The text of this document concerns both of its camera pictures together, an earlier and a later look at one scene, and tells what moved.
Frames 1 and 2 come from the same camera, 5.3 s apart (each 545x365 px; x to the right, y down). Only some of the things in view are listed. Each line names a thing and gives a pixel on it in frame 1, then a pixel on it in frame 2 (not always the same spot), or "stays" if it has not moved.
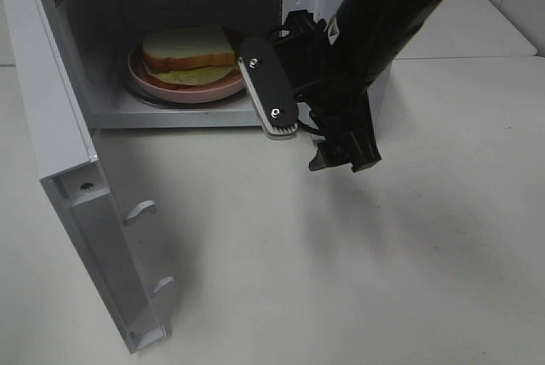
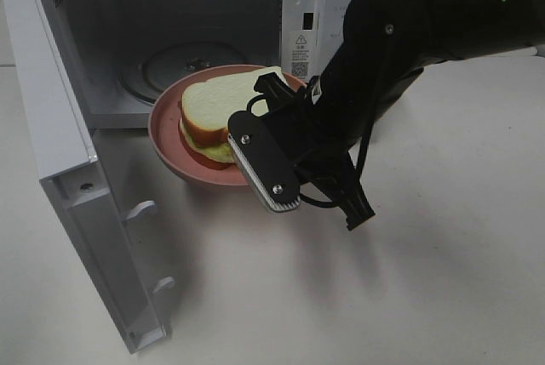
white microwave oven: x=70 y=168 stays
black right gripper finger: x=360 y=147 -> x=352 y=199
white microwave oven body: x=106 y=5 stays
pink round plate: x=148 y=86 -> x=169 y=145
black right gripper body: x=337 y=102 -> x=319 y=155
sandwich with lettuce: x=190 y=55 -> x=207 y=105
